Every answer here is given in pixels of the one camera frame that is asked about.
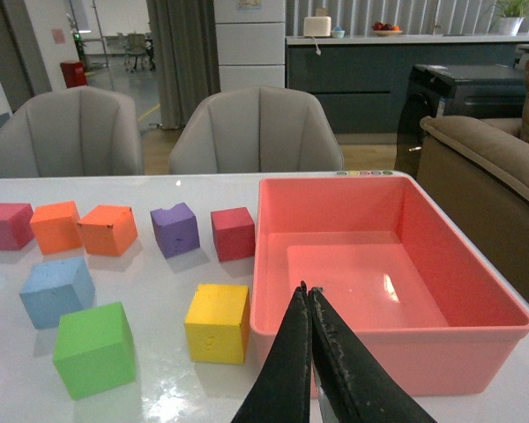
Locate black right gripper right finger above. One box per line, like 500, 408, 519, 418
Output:
309, 288, 435, 422

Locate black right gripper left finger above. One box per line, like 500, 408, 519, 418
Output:
233, 282, 312, 422

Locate yellow foam cube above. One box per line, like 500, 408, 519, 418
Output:
184, 284, 250, 364

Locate pink plastic bin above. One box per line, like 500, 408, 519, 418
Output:
250, 175, 529, 396

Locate dark red foam cube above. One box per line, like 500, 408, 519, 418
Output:
211, 207, 256, 262

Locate green foam cube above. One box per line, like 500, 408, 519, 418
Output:
53, 301, 137, 400

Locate purple notched foam cube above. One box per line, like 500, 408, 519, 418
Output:
150, 203, 200, 258

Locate orange notched foam cube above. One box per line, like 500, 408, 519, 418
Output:
77, 204, 138, 256

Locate brown sofa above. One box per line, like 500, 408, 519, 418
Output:
417, 59, 529, 304

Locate right beige chair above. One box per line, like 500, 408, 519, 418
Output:
168, 86, 344, 174

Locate beige chair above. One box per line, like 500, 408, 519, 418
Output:
168, 86, 344, 174
0, 85, 144, 178

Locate red-orange foam cube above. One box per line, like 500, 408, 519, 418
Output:
30, 201, 82, 255

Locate dark grey counter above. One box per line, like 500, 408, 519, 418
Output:
286, 34, 529, 134

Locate black washing machine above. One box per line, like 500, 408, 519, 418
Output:
394, 64, 526, 176

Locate magenta foam cube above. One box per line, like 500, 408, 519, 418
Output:
0, 203, 34, 251

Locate left beige chair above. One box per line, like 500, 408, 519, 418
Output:
0, 85, 144, 178

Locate fruit bowl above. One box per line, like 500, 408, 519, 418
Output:
371, 21, 402, 36

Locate white drawer cabinet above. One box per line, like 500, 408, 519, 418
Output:
213, 0, 286, 92

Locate white toaster appliance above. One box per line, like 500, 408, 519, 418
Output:
303, 16, 332, 37

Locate grey curtain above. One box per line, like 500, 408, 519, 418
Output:
146, 0, 220, 129

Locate distant office chair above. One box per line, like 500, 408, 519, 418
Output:
124, 33, 155, 72

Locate potted green plant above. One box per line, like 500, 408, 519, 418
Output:
488, 0, 529, 36

